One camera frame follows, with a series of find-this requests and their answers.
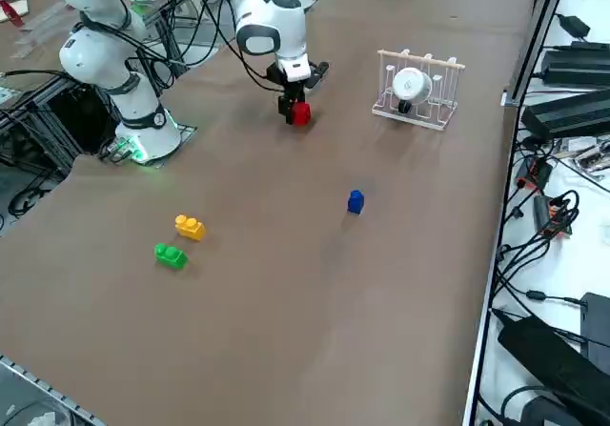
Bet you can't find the white cup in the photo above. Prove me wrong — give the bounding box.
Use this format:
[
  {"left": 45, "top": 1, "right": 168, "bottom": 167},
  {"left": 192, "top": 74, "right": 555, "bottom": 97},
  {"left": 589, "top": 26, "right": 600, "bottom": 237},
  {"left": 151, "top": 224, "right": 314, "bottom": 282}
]
[{"left": 391, "top": 67, "right": 435, "bottom": 113}]

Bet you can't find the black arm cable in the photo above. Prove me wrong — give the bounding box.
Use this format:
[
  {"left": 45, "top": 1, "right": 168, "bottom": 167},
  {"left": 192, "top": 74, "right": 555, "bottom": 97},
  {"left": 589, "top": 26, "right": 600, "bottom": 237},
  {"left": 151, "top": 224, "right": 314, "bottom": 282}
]
[{"left": 183, "top": 0, "right": 287, "bottom": 96}]

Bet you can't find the white wire cup rack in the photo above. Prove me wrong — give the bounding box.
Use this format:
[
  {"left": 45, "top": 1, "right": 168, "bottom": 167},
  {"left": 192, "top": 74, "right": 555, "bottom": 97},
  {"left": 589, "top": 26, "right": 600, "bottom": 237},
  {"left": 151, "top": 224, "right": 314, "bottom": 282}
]
[{"left": 371, "top": 49, "right": 466, "bottom": 132}]

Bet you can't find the small black power adapter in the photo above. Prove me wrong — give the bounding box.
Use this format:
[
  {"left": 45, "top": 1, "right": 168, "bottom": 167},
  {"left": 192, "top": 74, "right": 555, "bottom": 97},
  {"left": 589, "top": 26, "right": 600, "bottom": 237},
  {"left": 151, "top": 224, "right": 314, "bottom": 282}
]
[{"left": 557, "top": 13, "right": 592, "bottom": 39}]

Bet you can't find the yellow toy brick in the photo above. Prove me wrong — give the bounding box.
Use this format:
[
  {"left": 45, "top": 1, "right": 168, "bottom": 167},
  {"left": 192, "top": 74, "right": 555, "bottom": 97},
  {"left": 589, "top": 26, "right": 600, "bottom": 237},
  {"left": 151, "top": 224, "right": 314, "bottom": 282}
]
[{"left": 174, "top": 213, "right": 208, "bottom": 242}]

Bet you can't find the red wooden cube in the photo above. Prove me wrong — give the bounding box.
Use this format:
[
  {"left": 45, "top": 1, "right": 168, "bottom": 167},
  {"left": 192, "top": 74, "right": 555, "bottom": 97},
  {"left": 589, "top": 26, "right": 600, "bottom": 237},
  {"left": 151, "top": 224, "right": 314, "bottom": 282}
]
[{"left": 291, "top": 101, "right": 314, "bottom": 127}]

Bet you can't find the aluminium frame post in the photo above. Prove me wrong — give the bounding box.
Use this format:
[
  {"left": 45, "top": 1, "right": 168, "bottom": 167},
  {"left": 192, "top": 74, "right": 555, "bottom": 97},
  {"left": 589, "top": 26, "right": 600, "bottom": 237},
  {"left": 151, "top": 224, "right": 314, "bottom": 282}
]
[{"left": 502, "top": 0, "right": 573, "bottom": 108}]

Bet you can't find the large black power adapter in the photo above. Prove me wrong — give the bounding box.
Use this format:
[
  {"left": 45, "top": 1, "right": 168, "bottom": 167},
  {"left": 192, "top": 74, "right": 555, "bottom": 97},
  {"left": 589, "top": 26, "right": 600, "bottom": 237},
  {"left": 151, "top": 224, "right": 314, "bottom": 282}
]
[
  {"left": 542, "top": 39, "right": 610, "bottom": 83},
  {"left": 520, "top": 90, "right": 610, "bottom": 140},
  {"left": 498, "top": 314, "right": 610, "bottom": 426}
]

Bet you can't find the orange black electronic device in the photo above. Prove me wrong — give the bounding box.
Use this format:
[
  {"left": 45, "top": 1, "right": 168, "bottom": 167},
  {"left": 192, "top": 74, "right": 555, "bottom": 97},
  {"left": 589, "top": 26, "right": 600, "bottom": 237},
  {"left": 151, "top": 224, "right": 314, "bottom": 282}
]
[
  {"left": 518, "top": 155, "right": 555, "bottom": 193},
  {"left": 532, "top": 194, "right": 580, "bottom": 240}
]

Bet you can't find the green toy brick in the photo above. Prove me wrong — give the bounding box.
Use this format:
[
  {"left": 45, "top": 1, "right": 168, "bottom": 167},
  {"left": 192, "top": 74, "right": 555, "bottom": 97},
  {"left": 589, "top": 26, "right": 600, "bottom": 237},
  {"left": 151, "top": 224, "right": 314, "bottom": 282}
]
[{"left": 153, "top": 242, "right": 190, "bottom": 271}]

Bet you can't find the blue wooden cube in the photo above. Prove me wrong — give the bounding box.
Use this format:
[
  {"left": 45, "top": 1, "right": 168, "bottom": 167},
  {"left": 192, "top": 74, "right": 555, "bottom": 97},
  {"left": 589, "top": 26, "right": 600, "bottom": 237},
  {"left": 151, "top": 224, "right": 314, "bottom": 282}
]
[{"left": 346, "top": 189, "right": 367, "bottom": 216}]

